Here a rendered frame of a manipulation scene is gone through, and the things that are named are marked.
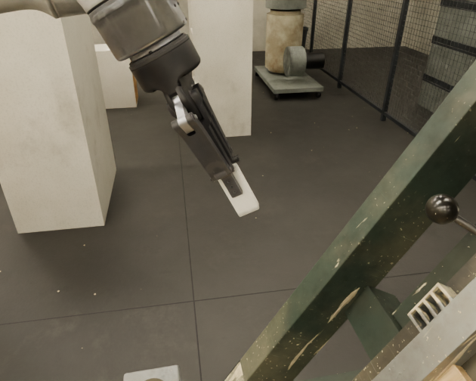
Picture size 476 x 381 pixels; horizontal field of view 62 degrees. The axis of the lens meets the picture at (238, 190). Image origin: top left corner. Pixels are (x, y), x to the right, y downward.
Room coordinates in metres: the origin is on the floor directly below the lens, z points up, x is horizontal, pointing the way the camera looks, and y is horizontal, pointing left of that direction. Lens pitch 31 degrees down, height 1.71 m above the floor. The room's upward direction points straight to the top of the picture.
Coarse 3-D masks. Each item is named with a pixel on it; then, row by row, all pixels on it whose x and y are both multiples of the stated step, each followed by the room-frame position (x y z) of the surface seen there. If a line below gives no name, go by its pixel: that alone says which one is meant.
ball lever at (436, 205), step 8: (432, 200) 0.41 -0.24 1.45; (440, 200) 0.40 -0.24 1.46; (448, 200) 0.40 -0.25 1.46; (432, 208) 0.40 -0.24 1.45; (440, 208) 0.40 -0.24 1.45; (448, 208) 0.39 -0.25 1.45; (456, 208) 0.40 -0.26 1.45; (432, 216) 0.40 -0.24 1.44; (440, 216) 0.39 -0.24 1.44; (448, 216) 0.39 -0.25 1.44; (456, 216) 0.39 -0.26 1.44; (440, 224) 0.40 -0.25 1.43; (464, 224) 0.39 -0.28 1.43; (472, 224) 0.40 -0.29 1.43; (472, 232) 0.39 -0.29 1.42
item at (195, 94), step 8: (192, 96) 0.44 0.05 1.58; (200, 96) 0.44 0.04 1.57; (200, 104) 0.43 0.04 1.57; (200, 112) 0.43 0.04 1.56; (200, 120) 0.44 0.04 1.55; (208, 120) 0.43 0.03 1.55; (208, 128) 0.43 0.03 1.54; (216, 136) 0.44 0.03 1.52; (216, 144) 0.43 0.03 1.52; (224, 152) 0.44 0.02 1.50; (232, 168) 0.43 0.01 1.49
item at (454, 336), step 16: (464, 288) 0.39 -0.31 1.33; (448, 304) 0.39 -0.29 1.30; (464, 304) 0.38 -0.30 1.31; (432, 320) 0.39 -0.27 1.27; (448, 320) 0.37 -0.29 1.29; (464, 320) 0.36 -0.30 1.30; (416, 336) 0.38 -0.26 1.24; (432, 336) 0.37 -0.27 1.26; (448, 336) 0.35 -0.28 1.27; (464, 336) 0.34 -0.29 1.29; (400, 352) 0.38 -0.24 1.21; (416, 352) 0.36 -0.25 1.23; (432, 352) 0.35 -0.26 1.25; (448, 352) 0.34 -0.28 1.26; (464, 352) 0.34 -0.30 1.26; (384, 368) 0.38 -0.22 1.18; (400, 368) 0.36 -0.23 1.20; (416, 368) 0.35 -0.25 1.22; (432, 368) 0.34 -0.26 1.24
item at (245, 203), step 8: (240, 176) 0.44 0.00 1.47; (240, 184) 0.44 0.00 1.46; (248, 192) 0.44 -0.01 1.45; (232, 200) 0.44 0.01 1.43; (240, 200) 0.44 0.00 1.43; (248, 200) 0.44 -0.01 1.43; (240, 208) 0.44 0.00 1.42; (248, 208) 0.44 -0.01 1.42; (256, 208) 0.44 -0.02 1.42; (240, 216) 0.44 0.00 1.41
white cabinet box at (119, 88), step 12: (96, 48) 5.12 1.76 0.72; (108, 48) 5.12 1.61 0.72; (108, 60) 4.99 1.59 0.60; (108, 72) 4.99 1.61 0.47; (120, 72) 5.01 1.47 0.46; (108, 84) 4.98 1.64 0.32; (120, 84) 5.01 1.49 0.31; (132, 84) 5.03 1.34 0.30; (108, 96) 4.98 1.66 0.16; (120, 96) 5.00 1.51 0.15; (132, 96) 5.03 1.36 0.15; (108, 108) 4.97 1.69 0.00
